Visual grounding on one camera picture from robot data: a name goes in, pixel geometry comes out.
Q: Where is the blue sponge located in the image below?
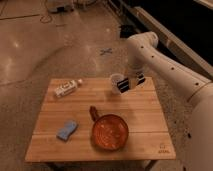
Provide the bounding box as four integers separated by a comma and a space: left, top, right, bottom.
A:
56, 121, 78, 141

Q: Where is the white plastic bottle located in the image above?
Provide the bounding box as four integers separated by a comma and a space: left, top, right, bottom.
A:
54, 79, 83, 98

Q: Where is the black box on floor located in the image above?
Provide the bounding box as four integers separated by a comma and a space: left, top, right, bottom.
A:
120, 25, 134, 38

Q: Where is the black striped eraser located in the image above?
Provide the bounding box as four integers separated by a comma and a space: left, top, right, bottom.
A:
117, 74, 146, 93

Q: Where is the wooden folding table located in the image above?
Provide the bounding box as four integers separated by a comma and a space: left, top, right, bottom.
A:
25, 77, 176, 163

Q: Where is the orange pan with handle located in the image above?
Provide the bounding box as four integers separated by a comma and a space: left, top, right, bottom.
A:
89, 106, 129, 151

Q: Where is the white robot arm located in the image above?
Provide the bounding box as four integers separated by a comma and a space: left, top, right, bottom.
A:
127, 32, 213, 171

